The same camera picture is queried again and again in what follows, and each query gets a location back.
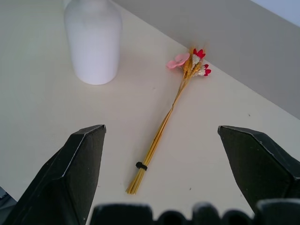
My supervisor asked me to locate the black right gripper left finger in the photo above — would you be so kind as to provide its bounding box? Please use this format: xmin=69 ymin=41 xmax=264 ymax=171
xmin=1 ymin=124 xmax=107 ymax=225

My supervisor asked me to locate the white ceramic vase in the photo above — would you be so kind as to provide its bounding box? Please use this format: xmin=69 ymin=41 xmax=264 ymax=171
xmin=64 ymin=0 xmax=123 ymax=86

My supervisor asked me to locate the dried flower bouquet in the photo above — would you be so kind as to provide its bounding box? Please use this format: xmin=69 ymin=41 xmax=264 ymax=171
xmin=125 ymin=46 xmax=212 ymax=195

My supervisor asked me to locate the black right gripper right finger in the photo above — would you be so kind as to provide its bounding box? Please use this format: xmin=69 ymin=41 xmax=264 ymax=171
xmin=217 ymin=125 xmax=300 ymax=214

